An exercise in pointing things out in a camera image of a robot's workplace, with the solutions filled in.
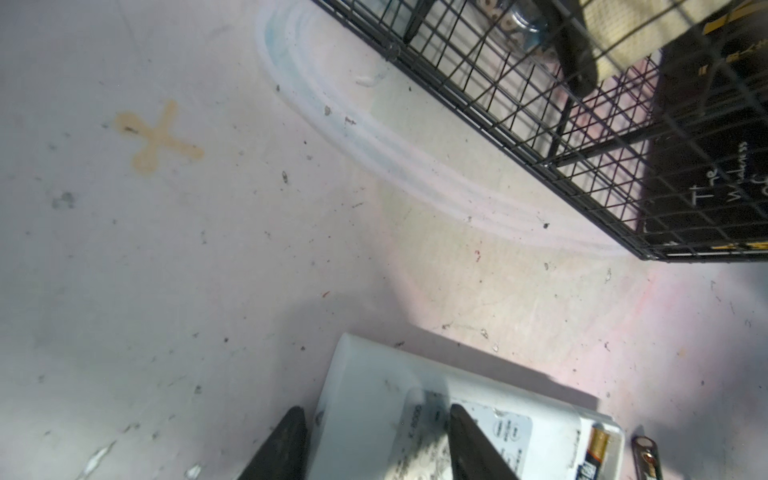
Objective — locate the yellow item in basket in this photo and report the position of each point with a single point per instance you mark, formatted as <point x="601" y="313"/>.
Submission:
<point x="625" y="31"/>

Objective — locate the black wire mesh basket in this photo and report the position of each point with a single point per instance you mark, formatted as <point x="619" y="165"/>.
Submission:
<point x="523" y="75"/>

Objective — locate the gold black AA battery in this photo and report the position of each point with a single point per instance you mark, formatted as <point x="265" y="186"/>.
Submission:
<point x="595" y="454"/>

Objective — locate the white remote control with screen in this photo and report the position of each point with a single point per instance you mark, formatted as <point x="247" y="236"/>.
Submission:
<point x="384" y="414"/>

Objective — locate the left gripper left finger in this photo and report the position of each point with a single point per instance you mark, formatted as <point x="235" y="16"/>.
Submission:
<point x="282" y="455"/>

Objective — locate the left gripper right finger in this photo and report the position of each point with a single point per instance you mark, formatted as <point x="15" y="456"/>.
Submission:
<point x="473" y="457"/>

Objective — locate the black box in basket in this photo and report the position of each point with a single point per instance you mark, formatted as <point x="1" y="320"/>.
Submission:
<point x="705" y="186"/>

